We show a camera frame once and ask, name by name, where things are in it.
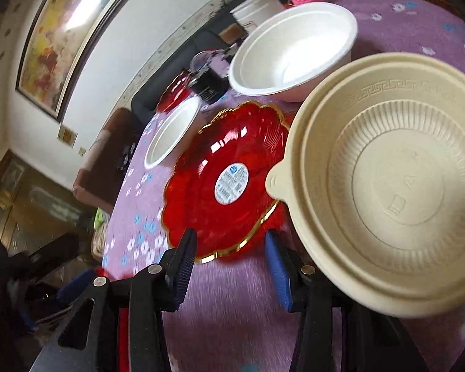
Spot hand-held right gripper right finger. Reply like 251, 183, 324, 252
265, 229, 431, 372

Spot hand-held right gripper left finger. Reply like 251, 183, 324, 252
31, 228, 198, 372

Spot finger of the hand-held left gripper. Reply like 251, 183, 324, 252
28, 233, 80, 270
57, 269, 98, 308

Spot red plate with round label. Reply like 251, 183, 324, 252
161, 101, 295, 265

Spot small white bowl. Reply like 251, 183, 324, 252
144, 95, 202, 170

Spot beige plastic bowl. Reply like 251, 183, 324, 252
265, 52, 465, 319

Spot large white bowl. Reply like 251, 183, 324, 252
228, 2, 358, 103

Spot woven basket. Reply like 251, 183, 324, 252
90, 217, 110, 258

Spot glass door cabinet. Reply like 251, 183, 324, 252
0, 150, 99, 268

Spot green cloth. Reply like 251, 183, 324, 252
94, 208, 110, 230

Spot purple floral tablecloth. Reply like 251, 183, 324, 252
101, 0, 465, 372

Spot brown chair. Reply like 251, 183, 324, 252
72, 107, 145, 215

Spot red plate with gold rim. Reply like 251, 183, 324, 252
156, 73, 197, 114

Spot black sofa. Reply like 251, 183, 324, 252
131, 6, 241, 114

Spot black electric motor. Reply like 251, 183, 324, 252
189, 51, 228, 104

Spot framed painting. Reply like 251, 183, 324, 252
15, 0, 153, 123

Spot white plastic jar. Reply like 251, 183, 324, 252
231, 0, 292, 34

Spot gold wall plaque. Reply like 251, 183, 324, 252
57, 125, 79, 147

